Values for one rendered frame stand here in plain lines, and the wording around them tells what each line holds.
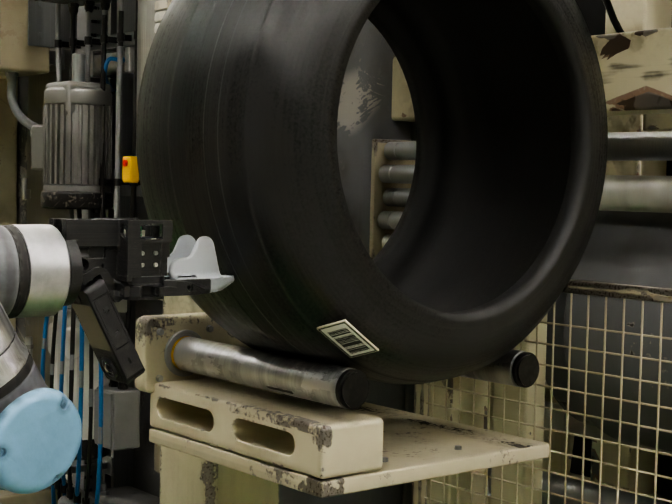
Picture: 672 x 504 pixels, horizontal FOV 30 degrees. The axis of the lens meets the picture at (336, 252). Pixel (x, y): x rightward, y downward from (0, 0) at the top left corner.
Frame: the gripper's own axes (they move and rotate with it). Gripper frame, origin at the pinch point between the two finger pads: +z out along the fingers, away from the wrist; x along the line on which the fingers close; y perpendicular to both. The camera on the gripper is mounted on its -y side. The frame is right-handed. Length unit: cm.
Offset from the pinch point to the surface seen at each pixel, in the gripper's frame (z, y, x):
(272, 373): 9.2, -10.7, 2.9
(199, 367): 9.4, -12.0, 18.4
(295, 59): 0.9, 23.7, -11.1
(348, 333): 8.7, -4.6, -11.1
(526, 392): 75, -21, 22
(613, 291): 57, -2, -8
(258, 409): 7.3, -14.7, 2.9
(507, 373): 37.2, -11.5, -7.9
